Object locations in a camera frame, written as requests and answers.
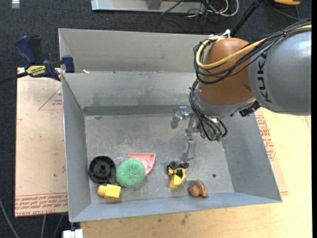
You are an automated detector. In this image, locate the pink wedge-shaped toy slice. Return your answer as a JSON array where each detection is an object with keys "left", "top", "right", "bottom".
[{"left": 128, "top": 152, "right": 157, "bottom": 176}]

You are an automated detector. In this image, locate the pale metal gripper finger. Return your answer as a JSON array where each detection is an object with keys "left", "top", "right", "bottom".
[
  {"left": 170, "top": 106, "right": 191, "bottom": 129},
  {"left": 180, "top": 134, "right": 197, "bottom": 164}
]

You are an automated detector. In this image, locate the brown cardboard board red print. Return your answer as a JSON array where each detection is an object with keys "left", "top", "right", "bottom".
[{"left": 14, "top": 67, "right": 289, "bottom": 218}]

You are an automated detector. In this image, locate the yellow and black toy vehicle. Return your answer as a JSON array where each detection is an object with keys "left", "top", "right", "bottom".
[{"left": 166, "top": 160, "right": 190, "bottom": 189}]

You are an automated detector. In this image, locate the yellow toy block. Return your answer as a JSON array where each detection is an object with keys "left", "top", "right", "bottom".
[{"left": 97, "top": 183, "right": 122, "bottom": 200}]

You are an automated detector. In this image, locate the grey metal bin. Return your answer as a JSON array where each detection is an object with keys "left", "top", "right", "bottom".
[{"left": 58, "top": 28, "right": 283, "bottom": 223}]

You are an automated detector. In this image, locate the black round knob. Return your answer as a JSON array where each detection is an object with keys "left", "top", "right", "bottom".
[{"left": 88, "top": 155, "right": 117, "bottom": 184}]

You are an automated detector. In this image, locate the brown striped toy animal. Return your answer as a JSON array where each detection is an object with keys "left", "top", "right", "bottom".
[{"left": 188, "top": 179, "right": 209, "bottom": 198}]

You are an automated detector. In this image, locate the green round scrub sponge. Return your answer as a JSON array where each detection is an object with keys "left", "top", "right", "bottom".
[{"left": 115, "top": 158, "right": 147, "bottom": 189}]

